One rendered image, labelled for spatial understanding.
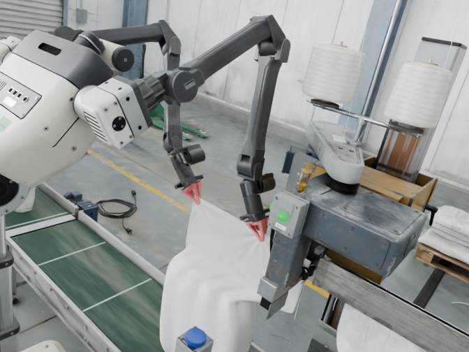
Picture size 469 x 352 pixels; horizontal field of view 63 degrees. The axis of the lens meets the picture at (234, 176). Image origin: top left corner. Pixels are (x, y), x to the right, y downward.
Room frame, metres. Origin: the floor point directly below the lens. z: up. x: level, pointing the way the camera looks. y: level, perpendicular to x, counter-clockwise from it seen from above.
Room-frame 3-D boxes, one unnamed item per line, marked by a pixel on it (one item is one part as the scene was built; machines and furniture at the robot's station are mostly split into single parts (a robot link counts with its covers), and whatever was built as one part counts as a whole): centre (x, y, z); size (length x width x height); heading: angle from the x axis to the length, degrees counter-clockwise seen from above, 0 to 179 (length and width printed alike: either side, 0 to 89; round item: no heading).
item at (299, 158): (1.26, -0.32, 1.23); 0.28 x 0.07 x 0.16; 55
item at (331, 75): (1.25, -0.24, 1.61); 0.17 x 0.17 x 0.17
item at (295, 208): (0.86, -0.15, 1.29); 0.08 x 0.05 x 0.09; 55
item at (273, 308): (0.91, -0.17, 0.98); 0.09 x 0.05 x 0.05; 145
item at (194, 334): (0.85, 0.02, 0.84); 0.06 x 0.06 x 0.02
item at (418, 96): (1.10, -0.45, 1.61); 0.15 x 0.14 x 0.17; 55
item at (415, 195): (1.21, -0.49, 1.18); 0.34 x 0.25 x 0.31; 145
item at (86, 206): (2.30, 1.02, 0.35); 0.30 x 0.15 x 0.15; 55
